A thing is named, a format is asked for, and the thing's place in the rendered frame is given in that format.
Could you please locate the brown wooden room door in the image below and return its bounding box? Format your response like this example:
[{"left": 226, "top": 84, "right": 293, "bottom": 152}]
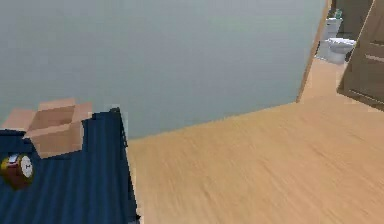
[{"left": 336, "top": 0, "right": 384, "bottom": 112}]

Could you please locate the open cardboard box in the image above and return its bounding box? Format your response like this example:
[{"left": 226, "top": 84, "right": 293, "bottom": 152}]
[{"left": 0, "top": 97, "right": 94, "bottom": 159}]

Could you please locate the dark blue table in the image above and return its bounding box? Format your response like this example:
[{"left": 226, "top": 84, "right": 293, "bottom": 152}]
[{"left": 0, "top": 107, "right": 141, "bottom": 224}]

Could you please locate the white toilet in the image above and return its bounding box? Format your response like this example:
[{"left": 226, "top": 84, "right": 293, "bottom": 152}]
[{"left": 316, "top": 17, "right": 357, "bottom": 65}]

